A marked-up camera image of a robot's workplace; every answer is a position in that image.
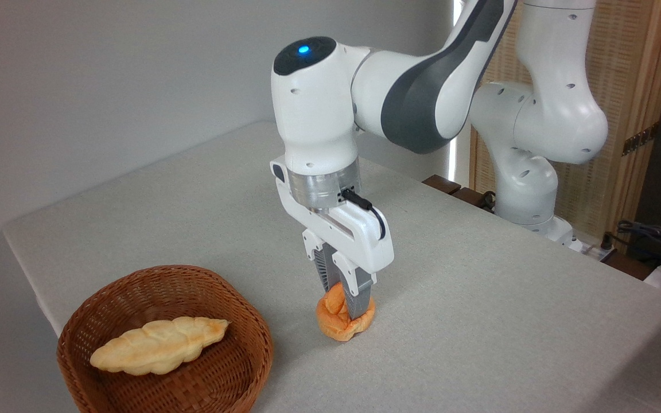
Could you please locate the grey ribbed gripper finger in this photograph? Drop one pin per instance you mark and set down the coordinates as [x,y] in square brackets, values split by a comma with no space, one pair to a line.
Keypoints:
[358,292]
[322,264]

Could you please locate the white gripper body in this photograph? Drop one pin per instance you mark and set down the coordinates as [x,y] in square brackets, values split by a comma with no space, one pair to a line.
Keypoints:
[359,235]

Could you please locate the round orange bread roll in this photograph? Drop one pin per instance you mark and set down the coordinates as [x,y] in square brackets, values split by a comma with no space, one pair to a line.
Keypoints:
[336,327]

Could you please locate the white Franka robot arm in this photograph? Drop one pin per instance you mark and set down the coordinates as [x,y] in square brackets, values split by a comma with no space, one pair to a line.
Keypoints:
[319,115]

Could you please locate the brown woven wicker basket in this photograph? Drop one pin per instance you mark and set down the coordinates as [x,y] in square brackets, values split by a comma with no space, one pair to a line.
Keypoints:
[238,367]

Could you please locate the long pale braided bread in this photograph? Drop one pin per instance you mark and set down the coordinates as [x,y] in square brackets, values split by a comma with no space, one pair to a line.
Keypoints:
[158,344]

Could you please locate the grey tablecloth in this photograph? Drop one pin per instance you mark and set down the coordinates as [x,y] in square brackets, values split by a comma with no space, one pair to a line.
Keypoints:
[451,298]

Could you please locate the dark wooden board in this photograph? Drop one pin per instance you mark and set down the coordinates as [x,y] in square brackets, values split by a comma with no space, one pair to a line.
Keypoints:
[442,183]

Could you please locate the white power strip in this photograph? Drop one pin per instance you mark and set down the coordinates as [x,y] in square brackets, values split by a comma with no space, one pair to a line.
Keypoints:
[594,251]

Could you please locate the metal screen hinge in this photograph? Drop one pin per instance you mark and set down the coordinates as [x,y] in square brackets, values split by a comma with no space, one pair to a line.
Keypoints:
[640,139]

